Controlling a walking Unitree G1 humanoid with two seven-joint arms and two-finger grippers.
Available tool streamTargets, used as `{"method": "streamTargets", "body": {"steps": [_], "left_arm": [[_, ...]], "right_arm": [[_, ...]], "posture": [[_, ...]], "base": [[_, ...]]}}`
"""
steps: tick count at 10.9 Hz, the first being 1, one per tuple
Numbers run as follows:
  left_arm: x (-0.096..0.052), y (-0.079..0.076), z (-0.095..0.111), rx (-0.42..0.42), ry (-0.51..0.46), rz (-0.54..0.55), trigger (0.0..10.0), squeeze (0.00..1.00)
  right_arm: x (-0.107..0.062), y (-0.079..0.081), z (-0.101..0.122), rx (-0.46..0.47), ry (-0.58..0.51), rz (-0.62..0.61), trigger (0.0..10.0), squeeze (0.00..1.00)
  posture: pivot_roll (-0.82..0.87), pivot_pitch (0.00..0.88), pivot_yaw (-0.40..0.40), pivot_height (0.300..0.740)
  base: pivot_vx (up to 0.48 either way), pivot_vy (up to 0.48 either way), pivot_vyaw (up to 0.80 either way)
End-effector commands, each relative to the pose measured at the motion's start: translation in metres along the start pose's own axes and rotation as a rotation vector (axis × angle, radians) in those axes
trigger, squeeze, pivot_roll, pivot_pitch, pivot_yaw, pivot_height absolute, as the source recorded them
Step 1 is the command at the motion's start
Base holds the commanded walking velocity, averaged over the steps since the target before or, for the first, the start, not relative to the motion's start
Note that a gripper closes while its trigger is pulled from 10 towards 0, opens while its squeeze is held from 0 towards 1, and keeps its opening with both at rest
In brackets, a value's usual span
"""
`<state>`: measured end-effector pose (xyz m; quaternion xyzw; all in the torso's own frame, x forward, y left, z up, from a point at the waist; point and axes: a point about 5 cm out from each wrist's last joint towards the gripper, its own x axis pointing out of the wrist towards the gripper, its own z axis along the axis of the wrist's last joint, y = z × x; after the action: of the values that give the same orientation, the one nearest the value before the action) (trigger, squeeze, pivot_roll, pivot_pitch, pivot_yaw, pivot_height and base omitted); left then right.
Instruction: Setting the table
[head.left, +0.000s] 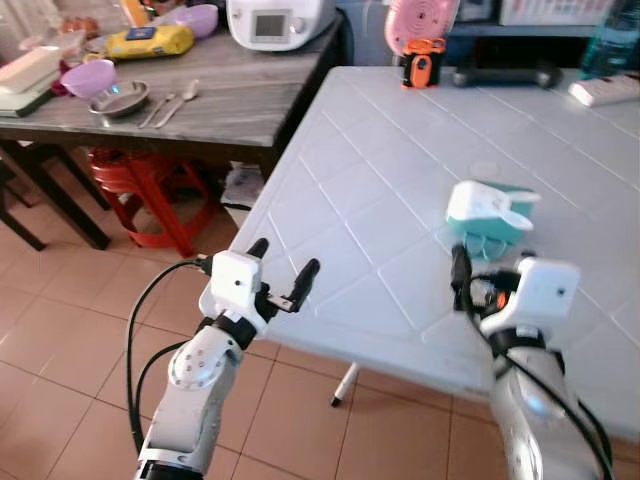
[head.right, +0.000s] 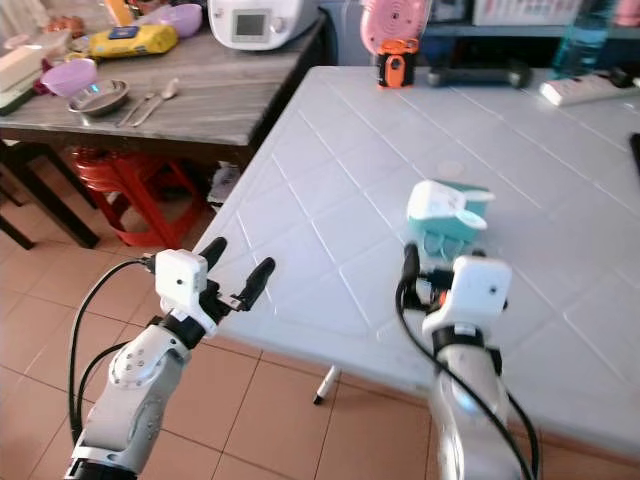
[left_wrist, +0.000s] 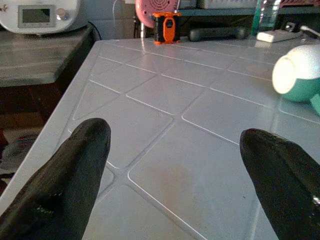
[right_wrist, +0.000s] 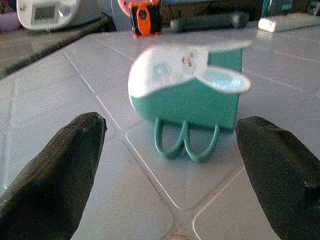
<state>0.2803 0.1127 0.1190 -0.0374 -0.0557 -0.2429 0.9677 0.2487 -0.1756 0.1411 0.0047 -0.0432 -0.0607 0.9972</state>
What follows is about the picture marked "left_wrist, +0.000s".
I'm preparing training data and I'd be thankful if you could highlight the white plastic table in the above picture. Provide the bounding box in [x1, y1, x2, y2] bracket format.
[0, 37, 320, 240]

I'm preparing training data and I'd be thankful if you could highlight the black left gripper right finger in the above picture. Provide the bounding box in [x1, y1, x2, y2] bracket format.
[239, 128, 320, 240]

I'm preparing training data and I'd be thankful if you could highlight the orange and black device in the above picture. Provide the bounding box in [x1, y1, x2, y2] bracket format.
[151, 11, 183, 46]

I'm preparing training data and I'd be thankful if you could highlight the dark wooden table grey top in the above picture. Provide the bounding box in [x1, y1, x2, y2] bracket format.
[0, 23, 103, 131]

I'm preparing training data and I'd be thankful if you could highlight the teal and white mug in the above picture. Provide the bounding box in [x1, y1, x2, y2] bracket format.
[271, 44, 320, 116]

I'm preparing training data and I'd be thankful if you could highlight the white flat box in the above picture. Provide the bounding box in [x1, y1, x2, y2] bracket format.
[256, 29, 302, 43]

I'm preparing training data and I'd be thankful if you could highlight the white kitchen appliance with display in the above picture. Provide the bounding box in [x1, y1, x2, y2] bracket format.
[0, 0, 88, 35]

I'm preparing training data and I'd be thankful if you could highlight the pink fan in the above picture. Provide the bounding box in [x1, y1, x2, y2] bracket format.
[134, 0, 181, 30]

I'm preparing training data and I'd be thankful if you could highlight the dark grey oblong handle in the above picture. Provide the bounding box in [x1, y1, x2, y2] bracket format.
[188, 26, 248, 42]

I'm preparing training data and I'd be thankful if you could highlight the clear glass jar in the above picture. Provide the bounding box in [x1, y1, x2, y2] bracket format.
[251, 0, 282, 36]

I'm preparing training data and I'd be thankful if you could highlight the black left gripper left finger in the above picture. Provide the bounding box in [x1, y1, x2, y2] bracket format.
[0, 117, 112, 240]

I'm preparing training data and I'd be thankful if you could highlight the grey shoe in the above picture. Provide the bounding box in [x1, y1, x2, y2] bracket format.
[0, 136, 38, 173]

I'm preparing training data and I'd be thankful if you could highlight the dark shelf unit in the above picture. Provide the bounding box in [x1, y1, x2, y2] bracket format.
[174, 0, 320, 38]

